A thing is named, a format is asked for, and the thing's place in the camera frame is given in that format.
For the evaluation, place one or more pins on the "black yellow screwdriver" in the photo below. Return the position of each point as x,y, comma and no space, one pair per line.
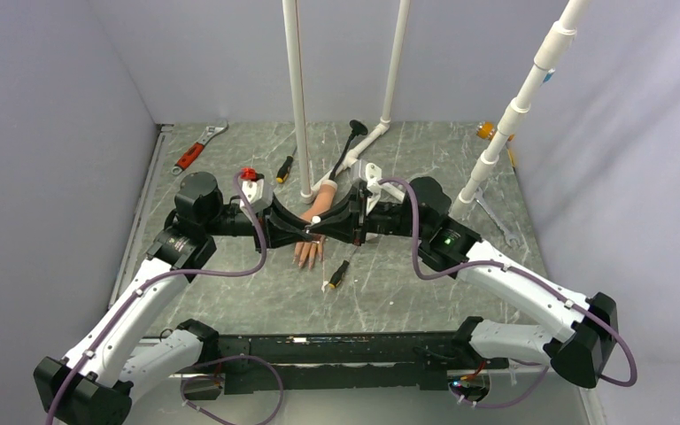
283,172
337,277

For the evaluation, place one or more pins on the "white angled PVC pole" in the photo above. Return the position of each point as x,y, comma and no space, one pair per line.
556,42

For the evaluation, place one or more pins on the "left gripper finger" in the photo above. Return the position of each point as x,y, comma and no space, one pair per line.
278,237
283,216

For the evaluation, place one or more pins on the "black yellow screwdriver near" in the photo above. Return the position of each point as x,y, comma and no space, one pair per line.
337,277

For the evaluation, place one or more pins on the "red adjustable wrench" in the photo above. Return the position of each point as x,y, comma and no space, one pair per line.
192,153

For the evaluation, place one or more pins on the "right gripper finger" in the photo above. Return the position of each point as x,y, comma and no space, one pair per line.
343,229
353,202

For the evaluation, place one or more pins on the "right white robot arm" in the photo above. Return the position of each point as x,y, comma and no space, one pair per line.
577,336

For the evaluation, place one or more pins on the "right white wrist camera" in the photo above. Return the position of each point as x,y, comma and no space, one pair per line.
370,174

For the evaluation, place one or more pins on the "white PVC pipe frame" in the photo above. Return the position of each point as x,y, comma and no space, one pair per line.
309,189

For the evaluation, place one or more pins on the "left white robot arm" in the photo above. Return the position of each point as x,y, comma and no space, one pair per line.
100,379

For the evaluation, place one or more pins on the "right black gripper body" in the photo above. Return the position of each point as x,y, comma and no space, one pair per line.
387,219

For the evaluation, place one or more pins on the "orange yellow tool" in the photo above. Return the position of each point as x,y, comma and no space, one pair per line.
487,131

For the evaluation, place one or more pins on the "silver combination wrench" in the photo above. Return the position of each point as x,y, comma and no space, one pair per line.
510,237

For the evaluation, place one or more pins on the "black yellow screwdriver far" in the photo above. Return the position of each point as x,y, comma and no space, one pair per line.
283,172

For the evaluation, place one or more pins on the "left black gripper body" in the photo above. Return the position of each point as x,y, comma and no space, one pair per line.
266,220

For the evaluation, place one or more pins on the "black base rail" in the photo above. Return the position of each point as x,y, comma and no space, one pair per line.
244,364

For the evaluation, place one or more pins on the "black suction mount stalk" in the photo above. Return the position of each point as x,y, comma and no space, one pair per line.
357,129

